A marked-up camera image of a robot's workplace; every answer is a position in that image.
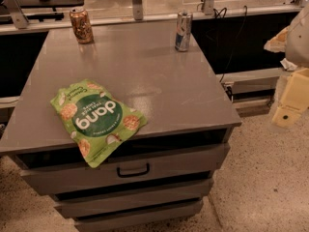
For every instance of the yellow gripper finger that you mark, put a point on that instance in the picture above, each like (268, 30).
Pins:
(278, 42)
(294, 100)

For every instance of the silver blue redbull can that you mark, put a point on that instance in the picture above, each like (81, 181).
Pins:
(183, 30)

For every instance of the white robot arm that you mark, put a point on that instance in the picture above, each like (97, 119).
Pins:
(294, 42)

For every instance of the brown patterned drink can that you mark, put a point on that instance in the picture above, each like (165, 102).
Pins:
(81, 25)

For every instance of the grey drawer cabinet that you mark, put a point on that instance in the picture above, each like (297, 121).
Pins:
(178, 93)

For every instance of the green dang chips bag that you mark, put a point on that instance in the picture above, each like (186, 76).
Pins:
(97, 122)

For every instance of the bottom grey drawer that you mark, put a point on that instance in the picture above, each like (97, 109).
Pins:
(185, 208)

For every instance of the grey drawer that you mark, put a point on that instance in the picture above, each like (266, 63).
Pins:
(75, 177)
(185, 208)
(134, 198)

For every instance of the middle grey drawer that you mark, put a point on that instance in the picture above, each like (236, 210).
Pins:
(134, 198)

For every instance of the top grey drawer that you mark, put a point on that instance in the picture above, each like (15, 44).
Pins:
(75, 177)

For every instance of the middle metal post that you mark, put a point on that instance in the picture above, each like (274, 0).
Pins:
(137, 8)

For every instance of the black drawer handle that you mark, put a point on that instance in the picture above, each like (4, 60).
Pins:
(134, 172)

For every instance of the left metal rail bracket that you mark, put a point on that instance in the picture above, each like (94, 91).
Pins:
(19, 19)

